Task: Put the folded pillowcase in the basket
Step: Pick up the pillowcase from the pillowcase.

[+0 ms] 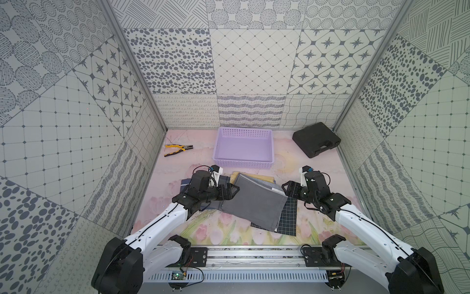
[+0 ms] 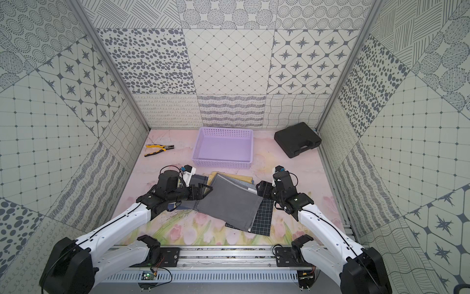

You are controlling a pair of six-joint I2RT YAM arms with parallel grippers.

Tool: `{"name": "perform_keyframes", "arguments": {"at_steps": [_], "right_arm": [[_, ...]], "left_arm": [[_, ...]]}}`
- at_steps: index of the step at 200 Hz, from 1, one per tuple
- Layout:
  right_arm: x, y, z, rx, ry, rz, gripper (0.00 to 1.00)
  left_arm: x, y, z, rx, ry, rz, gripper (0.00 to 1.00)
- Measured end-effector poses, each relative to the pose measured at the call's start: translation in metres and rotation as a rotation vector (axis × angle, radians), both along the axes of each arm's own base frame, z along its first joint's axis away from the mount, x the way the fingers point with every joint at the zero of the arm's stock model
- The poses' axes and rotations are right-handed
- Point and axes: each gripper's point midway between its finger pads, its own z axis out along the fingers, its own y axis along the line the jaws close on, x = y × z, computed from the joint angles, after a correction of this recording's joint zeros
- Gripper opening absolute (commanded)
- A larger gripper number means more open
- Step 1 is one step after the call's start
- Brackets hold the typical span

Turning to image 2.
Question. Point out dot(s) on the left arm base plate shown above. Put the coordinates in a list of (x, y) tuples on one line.
[(170, 256)]

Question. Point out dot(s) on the black white grid pillowcase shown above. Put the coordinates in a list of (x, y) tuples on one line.
[(256, 219)]

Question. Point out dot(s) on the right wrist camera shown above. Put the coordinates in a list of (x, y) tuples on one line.
[(279, 169)]

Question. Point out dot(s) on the grey blue plaid pillowcase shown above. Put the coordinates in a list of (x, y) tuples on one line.
[(190, 204)]

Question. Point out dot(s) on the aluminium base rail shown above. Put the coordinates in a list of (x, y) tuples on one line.
[(227, 257)]

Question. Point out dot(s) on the yellow zigzag pillowcase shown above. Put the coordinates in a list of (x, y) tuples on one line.
[(241, 178)]

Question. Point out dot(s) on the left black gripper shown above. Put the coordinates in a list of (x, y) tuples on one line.
[(198, 191)]

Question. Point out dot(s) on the black plastic tool case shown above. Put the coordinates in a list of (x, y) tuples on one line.
[(297, 139)]

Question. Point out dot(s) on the purple plastic basket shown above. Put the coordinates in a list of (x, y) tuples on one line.
[(226, 148)]

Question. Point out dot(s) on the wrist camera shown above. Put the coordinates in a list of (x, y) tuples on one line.
[(279, 169), (187, 172)]

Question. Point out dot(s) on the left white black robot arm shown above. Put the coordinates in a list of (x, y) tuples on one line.
[(59, 278)]

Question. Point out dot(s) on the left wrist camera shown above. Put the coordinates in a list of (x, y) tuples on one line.
[(187, 172)]

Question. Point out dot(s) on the small green circuit board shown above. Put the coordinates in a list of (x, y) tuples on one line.
[(147, 276)]

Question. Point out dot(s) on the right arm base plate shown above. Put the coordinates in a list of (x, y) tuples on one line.
[(286, 256)]

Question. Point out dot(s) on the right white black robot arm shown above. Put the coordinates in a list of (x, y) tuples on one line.
[(328, 236)]

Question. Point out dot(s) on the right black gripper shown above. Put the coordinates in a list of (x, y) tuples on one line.
[(264, 189)]

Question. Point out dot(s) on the yellow handled pliers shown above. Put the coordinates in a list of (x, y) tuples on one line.
[(157, 149)]

